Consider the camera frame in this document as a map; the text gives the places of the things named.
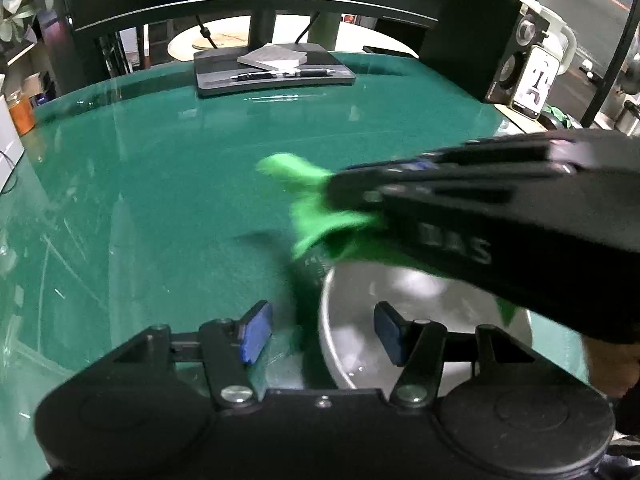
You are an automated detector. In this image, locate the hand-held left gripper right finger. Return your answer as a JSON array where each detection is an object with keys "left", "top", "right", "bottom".
[{"left": 373, "top": 301, "right": 538, "bottom": 409}]

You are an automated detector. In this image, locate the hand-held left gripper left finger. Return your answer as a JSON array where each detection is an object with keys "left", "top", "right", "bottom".
[{"left": 112, "top": 300, "right": 275, "bottom": 411}]

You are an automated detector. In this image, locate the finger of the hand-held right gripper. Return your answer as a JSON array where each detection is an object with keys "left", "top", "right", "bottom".
[
  {"left": 345, "top": 140, "right": 576, "bottom": 176},
  {"left": 325, "top": 170, "right": 518, "bottom": 211}
]

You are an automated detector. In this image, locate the bright green microfiber cloth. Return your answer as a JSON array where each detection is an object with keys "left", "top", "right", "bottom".
[{"left": 256, "top": 152, "right": 523, "bottom": 326}]

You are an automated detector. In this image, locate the person's right hand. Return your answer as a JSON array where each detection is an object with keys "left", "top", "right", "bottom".
[{"left": 582, "top": 335, "right": 633, "bottom": 401}]

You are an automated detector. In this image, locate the black speaker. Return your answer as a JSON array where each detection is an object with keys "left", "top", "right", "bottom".
[{"left": 484, "top": 7, "right": 551, "bottom": 106}]

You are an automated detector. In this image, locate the smartphone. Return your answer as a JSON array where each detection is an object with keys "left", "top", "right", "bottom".
[{"left": 510, "top": 45, "right": 561, "bottom": 120}]

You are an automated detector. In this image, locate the white jug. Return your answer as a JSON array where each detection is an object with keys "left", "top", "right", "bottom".
[{"left": 520, "top": 2, "right": 578, "bottom": 78}]

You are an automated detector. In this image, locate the green cylindrical container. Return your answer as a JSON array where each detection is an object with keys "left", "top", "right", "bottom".
[{"left": 310, "top": 10, "right": 343, "bottom": 48}]

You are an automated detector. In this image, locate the grey notepad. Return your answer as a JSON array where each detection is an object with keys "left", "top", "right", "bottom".
[{"left": 236, "top": 44, "right": 308, "bottom": 71}]

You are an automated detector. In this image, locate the black monitor stand base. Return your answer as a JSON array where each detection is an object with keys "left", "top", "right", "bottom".
[{"left": 193, "top": 42, "right": 357, "bottom": 98}]

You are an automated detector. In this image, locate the round wooden coaster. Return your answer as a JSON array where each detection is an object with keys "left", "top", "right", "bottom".
[{"left": 200, "top": 30, "right": 252, "bottom": 47}]

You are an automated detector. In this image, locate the white round table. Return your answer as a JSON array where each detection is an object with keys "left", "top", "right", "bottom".
[{"left": 167, "top": 14, "right": 421, "bottom": 64}]

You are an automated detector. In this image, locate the white box device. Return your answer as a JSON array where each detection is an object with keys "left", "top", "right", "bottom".
[{"left": 0, "top": 95, "right": 26, "bottom": 176}]

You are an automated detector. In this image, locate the orange jar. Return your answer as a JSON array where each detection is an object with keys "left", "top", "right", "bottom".
[{"left": 7, "top": 92, "right": 37, "bottom": 136}]

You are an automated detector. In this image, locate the potted plant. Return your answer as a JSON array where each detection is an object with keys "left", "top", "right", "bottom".
[{"left": 0, "top": 0, "right": 56, "bottom": 43}]

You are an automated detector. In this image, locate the black monitor cable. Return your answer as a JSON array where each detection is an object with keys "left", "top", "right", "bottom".
[{"left": 296, "top": 10, "right": 321, "bottom": 45}]

